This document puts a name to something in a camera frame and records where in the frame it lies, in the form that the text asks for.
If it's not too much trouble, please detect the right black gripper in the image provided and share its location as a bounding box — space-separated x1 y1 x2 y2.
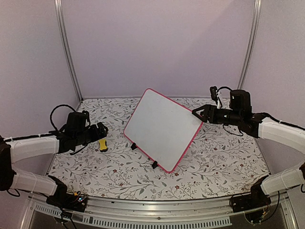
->
192 104 242 126

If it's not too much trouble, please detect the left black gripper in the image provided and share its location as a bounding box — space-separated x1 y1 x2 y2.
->
74 122 108 146

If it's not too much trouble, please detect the yellow bone-shaped eraser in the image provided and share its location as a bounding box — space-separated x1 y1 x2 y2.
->
98 139 108 152

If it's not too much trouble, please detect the pink-framed whiteboard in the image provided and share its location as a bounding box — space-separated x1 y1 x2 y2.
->
123 88 203 173

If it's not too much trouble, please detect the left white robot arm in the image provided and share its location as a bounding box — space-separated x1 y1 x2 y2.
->
0 112 108 207

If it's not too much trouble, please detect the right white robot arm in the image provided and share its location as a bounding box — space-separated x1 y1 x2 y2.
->
192 87 305 208

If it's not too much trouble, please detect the black whiteboard stand foot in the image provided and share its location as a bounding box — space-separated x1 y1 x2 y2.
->
131 143 137 150

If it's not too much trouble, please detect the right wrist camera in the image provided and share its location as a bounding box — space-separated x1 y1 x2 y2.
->
210 86 223 109

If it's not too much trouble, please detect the rear aluminium table rail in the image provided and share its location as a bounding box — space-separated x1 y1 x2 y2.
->
82 95 236 100

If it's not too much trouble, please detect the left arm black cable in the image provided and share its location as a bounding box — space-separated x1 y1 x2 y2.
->
49 104 77 131

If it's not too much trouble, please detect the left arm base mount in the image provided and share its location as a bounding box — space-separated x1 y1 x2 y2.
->
46 176 88 212

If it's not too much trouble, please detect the right aluminium frame post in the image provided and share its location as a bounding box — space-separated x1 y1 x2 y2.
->
237 0 262 89

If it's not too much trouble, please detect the aluminium frame post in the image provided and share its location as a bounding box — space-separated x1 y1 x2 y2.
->
54 0 83 102
237 0 262 89

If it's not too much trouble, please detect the front aluminium rail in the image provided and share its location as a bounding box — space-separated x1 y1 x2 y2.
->
20 191 300 229

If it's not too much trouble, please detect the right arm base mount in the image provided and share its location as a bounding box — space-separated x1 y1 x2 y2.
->
229 191 271 225

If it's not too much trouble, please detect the left aluminium frame post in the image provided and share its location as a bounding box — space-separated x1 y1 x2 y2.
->
54 0 83 102

